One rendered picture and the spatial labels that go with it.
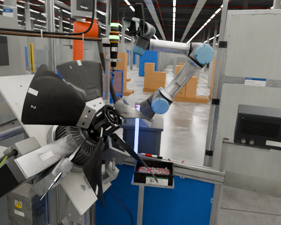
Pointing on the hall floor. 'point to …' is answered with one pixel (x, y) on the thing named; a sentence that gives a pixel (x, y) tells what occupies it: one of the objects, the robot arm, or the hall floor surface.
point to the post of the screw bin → (140, 205)
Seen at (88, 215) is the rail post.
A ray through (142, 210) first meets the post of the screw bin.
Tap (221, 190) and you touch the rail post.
